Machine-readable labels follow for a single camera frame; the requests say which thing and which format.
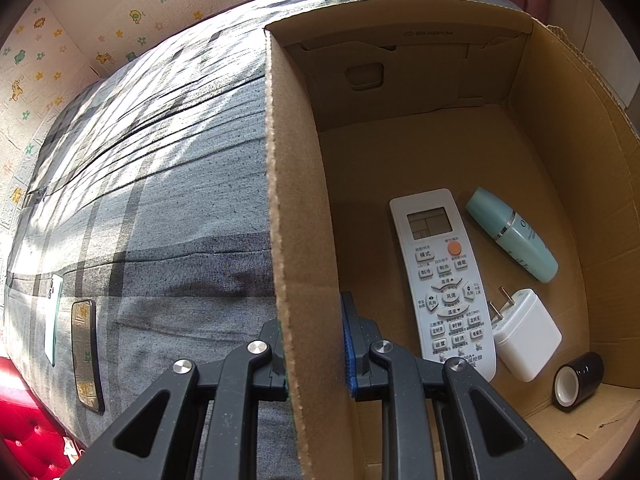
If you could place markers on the white slim card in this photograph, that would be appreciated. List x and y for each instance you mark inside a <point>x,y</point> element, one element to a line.
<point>53,320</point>

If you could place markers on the teal cosmetic bottle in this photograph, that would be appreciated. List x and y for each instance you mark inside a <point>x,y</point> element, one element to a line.
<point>520,240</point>

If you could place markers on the white charger plug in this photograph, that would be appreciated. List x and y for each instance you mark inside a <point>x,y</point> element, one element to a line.
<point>527,337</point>

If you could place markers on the white cabinet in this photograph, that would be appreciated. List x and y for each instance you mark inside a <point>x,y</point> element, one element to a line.
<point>595,25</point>

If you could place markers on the brown cardboard box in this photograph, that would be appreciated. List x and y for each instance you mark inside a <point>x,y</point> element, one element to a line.
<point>425,150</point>

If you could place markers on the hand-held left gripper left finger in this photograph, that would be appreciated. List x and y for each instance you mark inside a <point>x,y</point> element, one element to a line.
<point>274,360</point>

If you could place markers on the black phone with gold back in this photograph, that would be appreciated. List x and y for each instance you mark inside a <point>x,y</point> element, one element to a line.
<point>86,355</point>

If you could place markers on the grey plaid bedsheet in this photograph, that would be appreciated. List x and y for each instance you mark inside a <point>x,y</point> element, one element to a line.
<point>175,185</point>

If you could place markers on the white remote control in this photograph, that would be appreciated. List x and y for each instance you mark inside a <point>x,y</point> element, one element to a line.
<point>435,260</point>

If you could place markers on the red tufted headboard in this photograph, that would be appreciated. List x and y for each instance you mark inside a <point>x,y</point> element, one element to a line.
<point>25,430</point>

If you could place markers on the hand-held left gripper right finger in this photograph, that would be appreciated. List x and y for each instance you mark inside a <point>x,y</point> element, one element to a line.
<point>349,355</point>

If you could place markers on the black tape roll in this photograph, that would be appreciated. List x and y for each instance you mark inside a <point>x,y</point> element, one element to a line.
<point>585,375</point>

